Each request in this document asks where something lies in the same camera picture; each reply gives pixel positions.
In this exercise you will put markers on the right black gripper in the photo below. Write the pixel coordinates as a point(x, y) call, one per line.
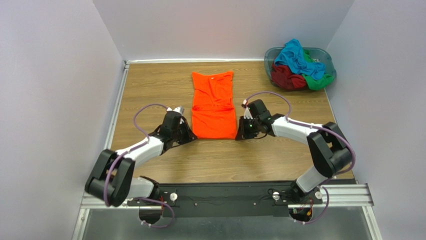
point(244, 130)

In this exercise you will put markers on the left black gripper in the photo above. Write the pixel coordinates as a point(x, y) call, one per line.
point(185, 133)

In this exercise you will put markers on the orange t shirt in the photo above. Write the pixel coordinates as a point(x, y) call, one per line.
point(213, 114)

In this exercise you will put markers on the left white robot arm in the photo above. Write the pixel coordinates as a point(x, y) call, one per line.
point(111, 179)

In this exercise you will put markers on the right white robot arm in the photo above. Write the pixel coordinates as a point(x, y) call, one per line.
point(329, 149)

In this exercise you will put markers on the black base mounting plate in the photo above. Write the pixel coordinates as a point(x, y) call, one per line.
point(229, 199)

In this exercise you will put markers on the dark red t shirt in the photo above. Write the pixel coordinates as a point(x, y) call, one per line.
point(284, 78)

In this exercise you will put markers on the green t shirt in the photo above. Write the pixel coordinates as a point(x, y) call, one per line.
point(318, 81)

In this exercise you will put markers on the blue t shirt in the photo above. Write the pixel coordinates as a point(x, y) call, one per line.
point(293, 56)

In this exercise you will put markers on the translucent blue plastic basket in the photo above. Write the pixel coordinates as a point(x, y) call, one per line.
point(315, 53)

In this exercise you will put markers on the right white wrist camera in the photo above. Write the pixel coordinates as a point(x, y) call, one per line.
point(247, 114)

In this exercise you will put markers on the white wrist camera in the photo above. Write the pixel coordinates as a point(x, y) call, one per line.
point(179, 109)
point(247, 114)

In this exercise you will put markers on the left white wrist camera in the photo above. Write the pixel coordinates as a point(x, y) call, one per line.
point(179, 109)

